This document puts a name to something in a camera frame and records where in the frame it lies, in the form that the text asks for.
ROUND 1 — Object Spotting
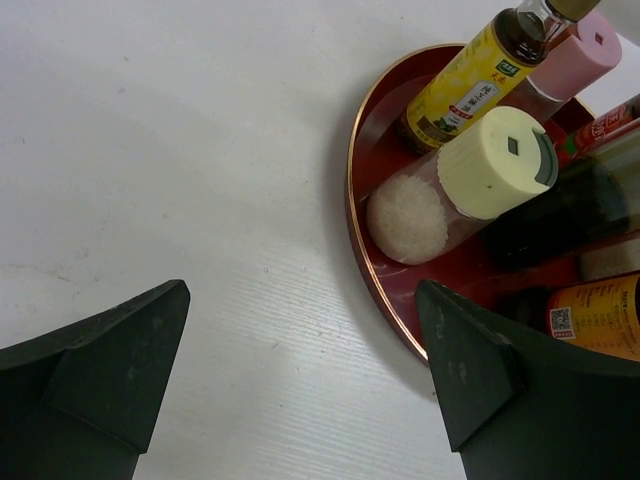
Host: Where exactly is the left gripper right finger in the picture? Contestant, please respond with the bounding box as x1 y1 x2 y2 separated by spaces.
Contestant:
415 281 639 479

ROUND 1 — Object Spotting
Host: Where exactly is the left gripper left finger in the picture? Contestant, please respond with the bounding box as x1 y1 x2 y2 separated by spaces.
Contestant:
1 280 189 479

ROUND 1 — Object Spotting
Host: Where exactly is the red-lid chili sauce jar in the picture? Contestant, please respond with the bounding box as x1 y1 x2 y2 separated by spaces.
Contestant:
543 272 639 361

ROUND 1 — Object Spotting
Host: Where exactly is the dark soy sauce bottle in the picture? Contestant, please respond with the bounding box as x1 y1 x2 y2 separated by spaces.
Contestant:
480 128 639 269

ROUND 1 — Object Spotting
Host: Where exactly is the yellow-lid spice shaker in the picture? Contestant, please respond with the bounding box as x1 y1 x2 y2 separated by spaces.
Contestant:
366 106 559 265

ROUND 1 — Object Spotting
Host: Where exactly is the small yellow-label oil bottle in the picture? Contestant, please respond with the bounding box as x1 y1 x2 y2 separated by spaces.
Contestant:
394 0 599 154

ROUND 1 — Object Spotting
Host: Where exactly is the pink-lid spice shaker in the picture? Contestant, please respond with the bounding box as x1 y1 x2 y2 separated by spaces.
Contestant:
500 10 622 124

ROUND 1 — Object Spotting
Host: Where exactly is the round red lacquer tray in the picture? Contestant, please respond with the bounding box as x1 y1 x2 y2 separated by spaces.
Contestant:
345 44 580 364

